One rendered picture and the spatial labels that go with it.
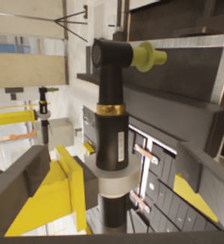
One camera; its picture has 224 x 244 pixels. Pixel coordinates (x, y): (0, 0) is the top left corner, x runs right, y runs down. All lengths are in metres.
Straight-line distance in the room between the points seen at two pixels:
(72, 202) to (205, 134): 0.36
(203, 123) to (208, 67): 0.19
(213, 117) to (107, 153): 0.31
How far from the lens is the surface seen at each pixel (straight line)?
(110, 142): 0.22
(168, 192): 0.79
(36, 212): 0.22
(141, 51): 0.24
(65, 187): 0.21
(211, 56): 0.59
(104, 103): 0.21
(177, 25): 0.98
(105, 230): 0.31
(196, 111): 0.48
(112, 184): 0.23
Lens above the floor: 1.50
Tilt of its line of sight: 29 degrees down
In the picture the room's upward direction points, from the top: 100 degrees counter-clockwise
